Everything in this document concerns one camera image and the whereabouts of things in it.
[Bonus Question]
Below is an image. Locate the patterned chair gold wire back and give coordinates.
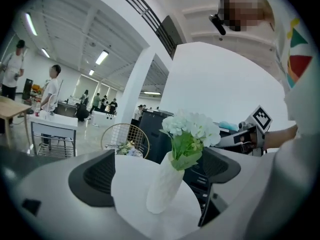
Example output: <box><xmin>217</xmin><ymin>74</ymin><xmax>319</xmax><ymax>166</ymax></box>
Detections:
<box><xmin>100</xmin><ymin>122</ymin><xmax>151</xmax><ymax>160</ymax></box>

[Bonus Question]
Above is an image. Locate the black speaker box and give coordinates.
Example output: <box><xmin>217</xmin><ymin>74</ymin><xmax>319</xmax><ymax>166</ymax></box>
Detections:
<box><xmin>21</xmin><ymin>77</ymin><xmax>34</xmax><ymax>101</ymax></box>

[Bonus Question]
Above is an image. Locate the person's right hand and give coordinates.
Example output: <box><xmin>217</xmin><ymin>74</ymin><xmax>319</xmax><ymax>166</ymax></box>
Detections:
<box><xmin>238</xmin><ymin>133</ymin><xmax>257</xmax><ymax>146</ymax></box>

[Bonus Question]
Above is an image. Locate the person's right forearm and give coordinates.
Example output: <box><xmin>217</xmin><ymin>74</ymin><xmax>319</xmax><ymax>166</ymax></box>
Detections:
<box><xmin>264</xmin><ymin>124</ymin><xmax>299</xmax><ymax>150</ymax></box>

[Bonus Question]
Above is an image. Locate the low white cabinet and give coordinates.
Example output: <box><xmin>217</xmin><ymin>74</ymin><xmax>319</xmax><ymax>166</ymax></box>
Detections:
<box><xmin>90</xmin><ymin>109</ymin><xmax>116</xmax><ymax>128</ymax></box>

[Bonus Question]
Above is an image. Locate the wooden table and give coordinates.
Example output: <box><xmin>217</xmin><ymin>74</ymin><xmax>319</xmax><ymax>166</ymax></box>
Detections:
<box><xmin>0</xmin><ymin>95</ymin><xmax>32</xmax><ymax>148</ymax></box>

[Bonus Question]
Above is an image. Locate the cream flower bunch with leaves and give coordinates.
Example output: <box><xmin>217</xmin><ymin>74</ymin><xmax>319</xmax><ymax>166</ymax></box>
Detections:
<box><xmin>116</xmin><ymin>140</ymin><xmax>137</xmax><ymax>156</ymax></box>

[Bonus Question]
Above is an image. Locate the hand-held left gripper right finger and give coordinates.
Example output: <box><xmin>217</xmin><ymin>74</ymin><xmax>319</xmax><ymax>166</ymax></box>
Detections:
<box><xmin>174</xmin><ymin>147</ymin><xmax>274</xmax><ymax>240</ymax></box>

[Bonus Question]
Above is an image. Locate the blue cloth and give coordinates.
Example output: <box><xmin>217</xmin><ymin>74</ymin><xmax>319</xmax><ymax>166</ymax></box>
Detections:
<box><xmin>218</xmin><ymin>120</ymin><xmax>240</xmax><ymax>131</ymax></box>

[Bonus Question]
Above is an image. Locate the black head camera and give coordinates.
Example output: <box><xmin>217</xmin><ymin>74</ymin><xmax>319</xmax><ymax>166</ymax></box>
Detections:
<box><xmin>208</xmin><ymin>13</ymin><xmax>227</xmax><ymax>36</ymax></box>

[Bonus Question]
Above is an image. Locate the lilac paper wrap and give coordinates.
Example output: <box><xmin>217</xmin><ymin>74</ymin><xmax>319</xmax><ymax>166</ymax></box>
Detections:
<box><xmin>128</xmin><ymin>147</ymin><xmax>145</xmax><ymax>159</ymax></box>

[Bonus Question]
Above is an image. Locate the person's head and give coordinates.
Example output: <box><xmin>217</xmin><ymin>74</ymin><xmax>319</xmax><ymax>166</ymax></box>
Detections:
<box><xmin>219</xmin><ymin>0</ymin><xmax>275</xmax><ymax>33</ymax></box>

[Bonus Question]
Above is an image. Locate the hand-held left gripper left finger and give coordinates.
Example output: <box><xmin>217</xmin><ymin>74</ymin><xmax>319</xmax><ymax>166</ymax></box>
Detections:
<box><xmin>9</xmin><ymin>148</ymin><xmax>151</xmax><ymax>240</ymax></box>

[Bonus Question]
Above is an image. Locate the white green flowers bunch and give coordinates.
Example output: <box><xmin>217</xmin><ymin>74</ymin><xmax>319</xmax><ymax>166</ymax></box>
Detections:
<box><xmin>159</xmin><ymin>109</ymin><xmax>222</xmax><ymax>172</ymax></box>

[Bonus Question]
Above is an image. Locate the person's white printed shirt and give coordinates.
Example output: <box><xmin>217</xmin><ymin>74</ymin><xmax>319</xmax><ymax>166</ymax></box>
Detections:
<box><xmin>264</xmin><ymin>0</ymin><xmax>320</xmax><ymax>140</ymax></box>

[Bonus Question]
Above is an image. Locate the black balcony railing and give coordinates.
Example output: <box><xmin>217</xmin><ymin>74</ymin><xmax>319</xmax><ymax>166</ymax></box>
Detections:
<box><xmin>105</xmin><ymin>0</ymin><xmax>176</xmax><ymax>60</ymax></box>

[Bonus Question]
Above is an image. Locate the white faceted vase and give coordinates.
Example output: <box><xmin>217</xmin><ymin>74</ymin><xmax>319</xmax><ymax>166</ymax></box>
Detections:
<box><xmin>145</xmin><ymin>151</ymin><xmax>186</xmax><ymax>215</ymax></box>

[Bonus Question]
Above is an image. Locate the round white table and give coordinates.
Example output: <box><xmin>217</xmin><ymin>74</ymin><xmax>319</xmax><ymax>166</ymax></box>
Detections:
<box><xmin>110</xmin><ymin>154</ymin><xmax>202</xmax><ymax>240</ymax></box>

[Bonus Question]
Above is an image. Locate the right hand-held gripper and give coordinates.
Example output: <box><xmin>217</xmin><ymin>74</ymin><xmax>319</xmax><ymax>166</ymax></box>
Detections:
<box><xmin>218</xmin><ymin>104</ymin><xmax>273</xmax><ymax>158</ymax></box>

